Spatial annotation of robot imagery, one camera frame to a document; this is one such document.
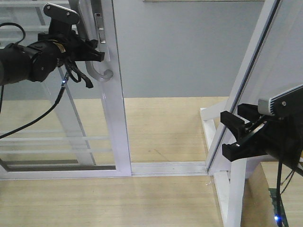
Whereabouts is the white framed sliding glass door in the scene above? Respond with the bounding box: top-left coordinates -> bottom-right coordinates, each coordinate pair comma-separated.
0,0 -> 131,180

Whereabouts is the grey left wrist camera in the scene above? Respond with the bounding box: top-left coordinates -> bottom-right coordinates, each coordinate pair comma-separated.
43,3 -> 80,25

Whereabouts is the grey curved door handle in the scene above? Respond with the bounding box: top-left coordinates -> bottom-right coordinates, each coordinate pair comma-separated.
68,0 -> 114,82

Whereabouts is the white door jamb frame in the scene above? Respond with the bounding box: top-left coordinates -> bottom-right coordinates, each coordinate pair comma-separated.
205,0 -> 303,177

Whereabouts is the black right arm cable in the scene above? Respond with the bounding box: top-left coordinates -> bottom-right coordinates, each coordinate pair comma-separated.
274,158 -> 303,227

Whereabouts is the silver door lock plate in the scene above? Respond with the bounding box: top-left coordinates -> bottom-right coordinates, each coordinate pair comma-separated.
94,13 -> 106,44

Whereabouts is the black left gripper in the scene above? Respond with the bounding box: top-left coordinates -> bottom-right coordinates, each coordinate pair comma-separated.
37,17 -> 106,63

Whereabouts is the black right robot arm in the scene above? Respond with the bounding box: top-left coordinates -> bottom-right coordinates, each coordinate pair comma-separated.
220,104 -> 303,174

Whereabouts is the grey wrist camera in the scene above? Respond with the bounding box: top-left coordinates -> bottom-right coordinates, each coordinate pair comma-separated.
258,84 -> 303,117
43,3 -> 80,25

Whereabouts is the white wooden support frame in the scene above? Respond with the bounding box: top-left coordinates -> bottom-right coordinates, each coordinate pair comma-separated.
200,102 -> 260,227

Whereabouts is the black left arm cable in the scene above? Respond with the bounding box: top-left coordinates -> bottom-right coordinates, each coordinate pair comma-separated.
0,22 -> 94,140

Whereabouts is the white bottom door track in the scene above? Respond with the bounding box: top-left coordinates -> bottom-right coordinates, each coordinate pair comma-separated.
131,161 -> 208,177

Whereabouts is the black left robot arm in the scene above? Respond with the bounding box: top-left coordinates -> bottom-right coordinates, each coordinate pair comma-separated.
0,19 -> 105,88

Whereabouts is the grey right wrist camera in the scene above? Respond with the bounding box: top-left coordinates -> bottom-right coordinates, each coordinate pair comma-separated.
258,84 -> 303,117

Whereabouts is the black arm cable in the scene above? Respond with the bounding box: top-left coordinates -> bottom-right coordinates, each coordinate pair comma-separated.
0,22 -> 94,140
274,158 -> 303,227

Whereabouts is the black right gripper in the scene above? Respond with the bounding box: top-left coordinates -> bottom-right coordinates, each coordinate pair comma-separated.
220,104 -> 303,166

